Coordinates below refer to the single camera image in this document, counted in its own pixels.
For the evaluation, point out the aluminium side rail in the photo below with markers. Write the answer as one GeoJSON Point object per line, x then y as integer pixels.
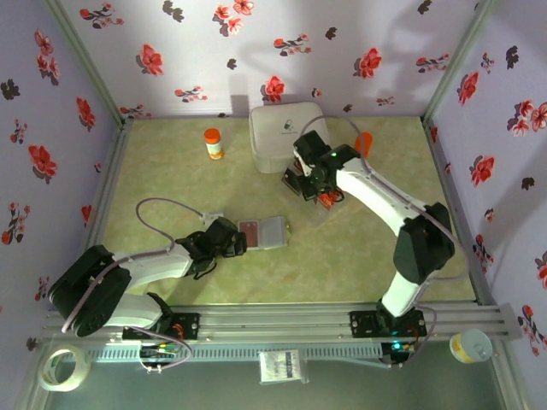
{"type": "Point", "coordinates": [111, 179]}
{"type": "Point", "coordinates": [453, 200]}

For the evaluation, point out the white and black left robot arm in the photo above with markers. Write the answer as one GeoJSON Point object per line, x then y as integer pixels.
{"type": "Point", "coordinates": [149, 265]}

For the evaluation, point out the red credit card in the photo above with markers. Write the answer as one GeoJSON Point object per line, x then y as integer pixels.
{"type": "Point", "coordinates": [252, 235]}

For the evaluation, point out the orange cylinder container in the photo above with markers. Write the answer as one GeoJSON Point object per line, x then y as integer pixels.
{"type": "Point", "coordinates": [367, 143]}

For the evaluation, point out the green circuit board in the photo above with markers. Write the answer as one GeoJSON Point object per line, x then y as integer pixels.
{"type": "Point", "coordinates": [160, 352]}

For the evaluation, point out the white paper label packet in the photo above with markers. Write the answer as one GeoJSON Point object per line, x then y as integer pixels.
{"type": "Point", "coordinates": [282, 366]}

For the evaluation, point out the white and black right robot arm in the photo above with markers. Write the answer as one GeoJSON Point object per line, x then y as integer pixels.
{"type": "Point", "coordinates": [376, 192]}

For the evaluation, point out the orange bottle white label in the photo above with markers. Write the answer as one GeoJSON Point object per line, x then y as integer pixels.
{"type": "Point", "coordinates": [213, 143]}

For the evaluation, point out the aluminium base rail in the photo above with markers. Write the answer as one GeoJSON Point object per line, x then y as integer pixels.
{"type": "Point", "coordinates": [273, 324]}

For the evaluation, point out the yellow and white cup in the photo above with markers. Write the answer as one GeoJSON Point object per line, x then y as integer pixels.
{"type": "Point", "coordinates": [470, 347]}

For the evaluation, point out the white storage box pill logo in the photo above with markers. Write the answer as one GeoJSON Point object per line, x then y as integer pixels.
{"type": "Point", "coordinates": [273, 128]}

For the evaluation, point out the clear tape roll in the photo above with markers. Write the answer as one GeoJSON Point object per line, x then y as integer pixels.
{"type": "Point", "coordinates": [47, 378]}

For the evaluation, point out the black controller board green light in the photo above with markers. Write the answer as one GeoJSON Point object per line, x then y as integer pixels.
{"type": "Point", "coordinates": [399, 348]}

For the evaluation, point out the small red packet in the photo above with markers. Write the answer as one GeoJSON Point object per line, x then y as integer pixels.
{"type": "Point", "coordinates": [329, 200]}

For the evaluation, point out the aluminium frame post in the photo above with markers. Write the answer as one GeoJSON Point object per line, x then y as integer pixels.
{"type": "Point", "coordinates": [85, 60]}
{"type": "Point", "coordinates": [453, 64]}

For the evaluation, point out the dark card with white frame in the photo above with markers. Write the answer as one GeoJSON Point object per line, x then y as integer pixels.
{"type": "Point", "coordinates": [293, 181]}

